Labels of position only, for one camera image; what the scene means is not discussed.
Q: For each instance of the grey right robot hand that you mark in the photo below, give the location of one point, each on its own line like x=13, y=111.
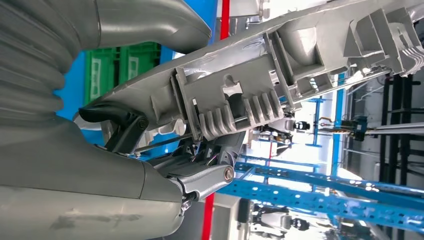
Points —
x=82, y=185

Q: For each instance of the green plastic crate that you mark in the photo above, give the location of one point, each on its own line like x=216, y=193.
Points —
x=99, y=76
x=140, y=63

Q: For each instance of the background humanoid robot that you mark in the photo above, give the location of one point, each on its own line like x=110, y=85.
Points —
x=281, y=220
x=281, y=127

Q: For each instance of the blue background rack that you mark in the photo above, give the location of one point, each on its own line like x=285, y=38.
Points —
x=338, y=132

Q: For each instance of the black metal frame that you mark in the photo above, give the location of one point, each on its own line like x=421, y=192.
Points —
x=394, y=149

